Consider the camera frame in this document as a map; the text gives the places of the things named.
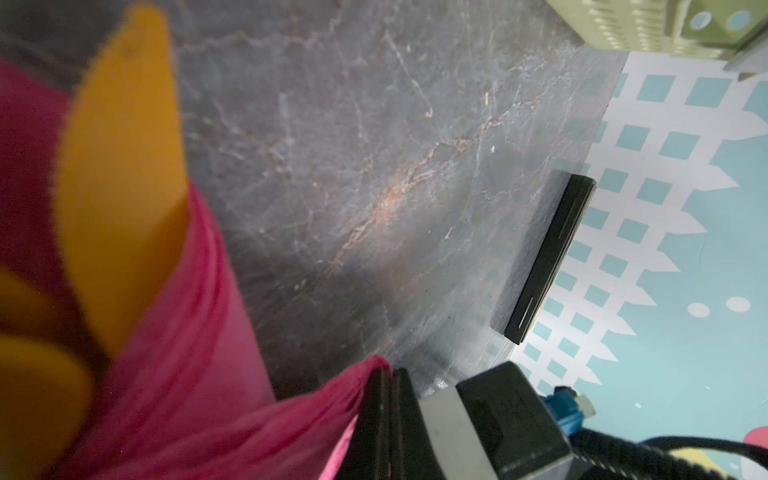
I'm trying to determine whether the green perforated plastic basket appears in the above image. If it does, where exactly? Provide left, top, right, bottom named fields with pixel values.
left=548, top=0, right=767, bottom=60

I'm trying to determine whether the black flat box yellow label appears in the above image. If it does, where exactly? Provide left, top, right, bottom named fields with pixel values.
left=503, top=174, right=597, bottom=345

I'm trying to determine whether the orange plastic knife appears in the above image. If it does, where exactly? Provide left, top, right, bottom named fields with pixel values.
left=52, top=2, right=189, bottom=357

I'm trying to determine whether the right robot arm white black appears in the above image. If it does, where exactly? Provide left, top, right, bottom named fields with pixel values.
left=569, top=428, right=767, bottom=480

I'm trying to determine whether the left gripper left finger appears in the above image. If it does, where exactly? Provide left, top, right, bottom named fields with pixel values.
left=335, top=369, right=391, bottom=480

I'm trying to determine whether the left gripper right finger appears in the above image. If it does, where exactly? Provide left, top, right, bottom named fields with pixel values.
left=391, top=368, right=446, bottom=480

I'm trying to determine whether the pink paper napkin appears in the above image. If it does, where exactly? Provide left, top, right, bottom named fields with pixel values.
left=1, top=63, right=390, bottom=479

